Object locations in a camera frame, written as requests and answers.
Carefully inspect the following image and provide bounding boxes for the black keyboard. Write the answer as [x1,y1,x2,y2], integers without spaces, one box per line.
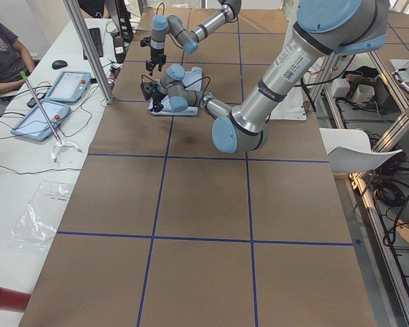
[88,27,104,57]

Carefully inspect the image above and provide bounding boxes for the seated person grey shirt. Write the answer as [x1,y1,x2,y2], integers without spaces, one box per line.
[0,23,35,95]

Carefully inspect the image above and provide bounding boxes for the red fire extinguisher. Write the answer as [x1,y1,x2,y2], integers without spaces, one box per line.
[0,287,31,313]

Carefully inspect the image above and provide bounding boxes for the teach pendant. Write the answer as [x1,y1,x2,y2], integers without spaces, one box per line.
[11,100,70,142]
[45,71,91,104]

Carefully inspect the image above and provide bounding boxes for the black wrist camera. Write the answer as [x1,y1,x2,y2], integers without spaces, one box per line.
[140,37,151,47]
[140,81,157,101]

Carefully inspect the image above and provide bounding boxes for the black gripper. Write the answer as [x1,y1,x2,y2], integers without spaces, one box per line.
[150,85,166,112]
[146,48,166,76]

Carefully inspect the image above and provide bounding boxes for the purple rod green tip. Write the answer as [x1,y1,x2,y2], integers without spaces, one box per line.
[20,71,63,146]

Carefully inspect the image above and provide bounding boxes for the black computer mouse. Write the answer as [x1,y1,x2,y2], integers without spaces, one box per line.
[51,60,68,70]

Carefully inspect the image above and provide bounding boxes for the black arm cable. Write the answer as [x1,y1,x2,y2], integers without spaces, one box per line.
[140,74,212,103]

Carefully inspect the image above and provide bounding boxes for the lower teach pendant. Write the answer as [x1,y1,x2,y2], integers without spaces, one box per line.
[11,100,70,142]

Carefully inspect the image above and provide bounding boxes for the white plastic chair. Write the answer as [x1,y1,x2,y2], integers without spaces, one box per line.
[320,128,402,174]

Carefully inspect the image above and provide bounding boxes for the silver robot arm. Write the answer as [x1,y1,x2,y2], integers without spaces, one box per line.
[140,0,241,76]
[140,0,389,153]

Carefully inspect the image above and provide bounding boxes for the clear plastic bag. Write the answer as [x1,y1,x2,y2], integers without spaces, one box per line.
[5,181,74,253]

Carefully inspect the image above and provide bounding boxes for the aluminium frame post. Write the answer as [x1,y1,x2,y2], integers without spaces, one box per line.
[63,0,114,104]

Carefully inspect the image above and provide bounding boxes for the upper teach pendant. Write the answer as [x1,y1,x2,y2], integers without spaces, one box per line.
[45,71,91,104]

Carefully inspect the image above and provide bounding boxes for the brown paper table cover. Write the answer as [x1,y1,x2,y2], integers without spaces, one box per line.
[18,7,378,327]

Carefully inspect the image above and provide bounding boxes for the light blue button-up shirt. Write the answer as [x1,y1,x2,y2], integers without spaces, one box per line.
[148,64,203,116]

